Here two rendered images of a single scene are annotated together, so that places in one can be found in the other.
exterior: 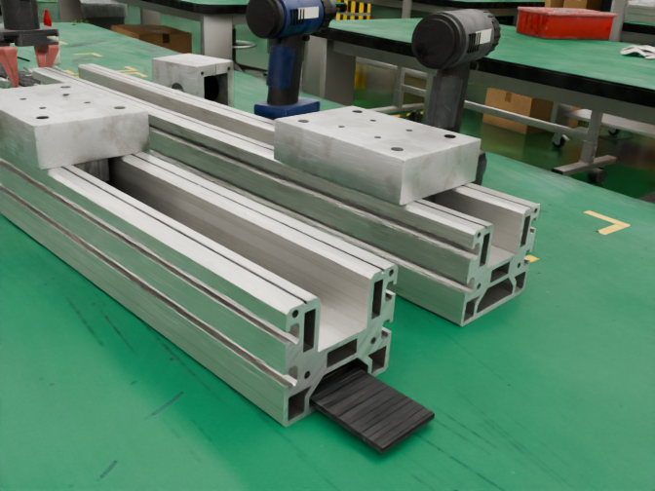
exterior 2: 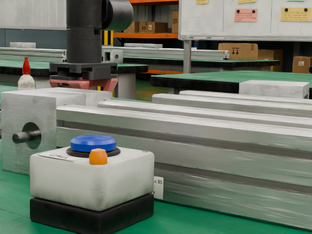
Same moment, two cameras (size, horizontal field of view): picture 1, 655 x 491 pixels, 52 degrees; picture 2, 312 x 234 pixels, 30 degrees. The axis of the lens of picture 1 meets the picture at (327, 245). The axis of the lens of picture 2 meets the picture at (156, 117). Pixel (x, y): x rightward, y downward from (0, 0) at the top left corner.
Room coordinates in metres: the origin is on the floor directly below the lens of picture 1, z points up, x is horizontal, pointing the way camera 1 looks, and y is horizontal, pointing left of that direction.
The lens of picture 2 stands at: (0.25, 0.60, 0.94)
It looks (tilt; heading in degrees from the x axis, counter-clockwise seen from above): 8 degrees down; 349
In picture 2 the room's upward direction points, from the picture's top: 1 degrees clockwise
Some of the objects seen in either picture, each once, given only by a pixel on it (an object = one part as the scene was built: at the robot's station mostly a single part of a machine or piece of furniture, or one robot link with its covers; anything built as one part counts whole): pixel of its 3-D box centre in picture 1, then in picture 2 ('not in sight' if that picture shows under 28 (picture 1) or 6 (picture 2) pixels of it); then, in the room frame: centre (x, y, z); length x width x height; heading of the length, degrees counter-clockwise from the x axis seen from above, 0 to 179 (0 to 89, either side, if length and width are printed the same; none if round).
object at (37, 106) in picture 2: not in sight; (50, 131); (0.95, 0.60, 0.83); 0.12 x 0.09 x 0.10; 136
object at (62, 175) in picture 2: not in sight; (99, 182); (0.76, 0.56, 0.81); 0.10 x 0.08 x 0.06; 136
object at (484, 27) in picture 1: (458, 102); not in sight; (0.83, -0.15, 0.89); 0.20 x 0.08 x 0.22; 149
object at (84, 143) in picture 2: not in sight; (93, 148); (0.75, 0.57, 0.84); 0.04 x 0.04 x 0.02
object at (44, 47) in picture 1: (33, 58); (89, 94); (1.20, 0.54, 0.85); 0.07 x 0.07 x 0.09; 46
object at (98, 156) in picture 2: not in sight; (98, 155); (0.71, 0.56, 0.85); 0.02 x 0.02 x 0.01
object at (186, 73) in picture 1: (188, 89); (272, 112); (1.12, 0.25, 0.83); 0.11 x 0.10 x 0.10; 149
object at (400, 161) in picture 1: (372, 163); not in sight; (0.61, -0.04, 0.87); 0.16 x 0.11 x 0.07; 46
